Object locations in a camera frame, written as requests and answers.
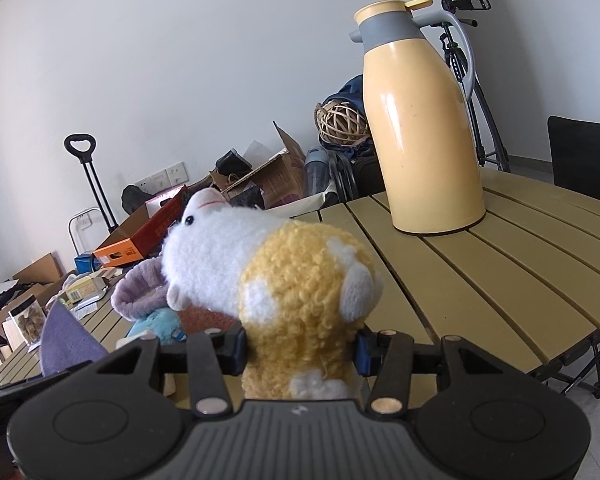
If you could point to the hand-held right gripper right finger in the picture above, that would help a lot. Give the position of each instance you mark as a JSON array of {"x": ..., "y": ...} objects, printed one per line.
[{"x": 362, "y": 358}]

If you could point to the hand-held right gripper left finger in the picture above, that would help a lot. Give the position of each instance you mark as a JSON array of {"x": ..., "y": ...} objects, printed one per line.
[{"x": 237, "y": 356}]

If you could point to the light blue plush toy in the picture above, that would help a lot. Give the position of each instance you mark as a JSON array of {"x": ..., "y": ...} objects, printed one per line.
[{"x": 157, "y": 324}]

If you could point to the white and yellow plush toy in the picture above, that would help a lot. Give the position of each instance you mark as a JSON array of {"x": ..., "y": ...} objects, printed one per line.
[{"x": 290, "y": 280}]

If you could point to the clear snack jar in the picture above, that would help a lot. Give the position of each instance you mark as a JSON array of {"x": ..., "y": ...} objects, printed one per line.
[{"x": 27, "y": 321}]

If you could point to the purple felt cloth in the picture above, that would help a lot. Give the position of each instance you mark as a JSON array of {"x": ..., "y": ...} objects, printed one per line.
[{"x": 65, "y": 342}]

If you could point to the purple plush bowl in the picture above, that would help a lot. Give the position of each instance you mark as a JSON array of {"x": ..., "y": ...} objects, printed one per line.
[{"x": 137, "y": 290}]

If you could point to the orange red box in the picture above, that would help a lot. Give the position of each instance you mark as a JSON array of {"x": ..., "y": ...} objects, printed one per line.
[{"x": 145, "y": 232}]

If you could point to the tan folding table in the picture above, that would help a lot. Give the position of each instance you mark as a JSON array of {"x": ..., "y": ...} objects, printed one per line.
[{"x": 510, "y": 275}]

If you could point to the open cardboard box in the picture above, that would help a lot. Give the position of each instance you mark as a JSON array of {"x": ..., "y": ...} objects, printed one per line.
[{"x": 275, "y": 170}]

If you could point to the yellow thermos jug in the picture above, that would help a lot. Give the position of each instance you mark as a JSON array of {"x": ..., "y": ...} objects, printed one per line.
[{"x": 420, "y": 130}]

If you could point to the woven rattan ball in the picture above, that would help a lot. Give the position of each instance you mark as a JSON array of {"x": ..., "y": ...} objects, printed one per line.
[{"x": 342, "y": 121}]

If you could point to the black tripod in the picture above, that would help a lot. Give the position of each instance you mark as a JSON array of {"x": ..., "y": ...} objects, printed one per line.
[{"x": 485, "y": 110}]

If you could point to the black folding chair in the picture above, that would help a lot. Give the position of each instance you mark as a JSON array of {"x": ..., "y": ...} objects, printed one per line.
[{"x": 585, "y": 155}]

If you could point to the white wall sockets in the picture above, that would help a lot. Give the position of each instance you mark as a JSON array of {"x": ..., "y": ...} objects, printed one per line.
[{"x": 162, "y": 176}]

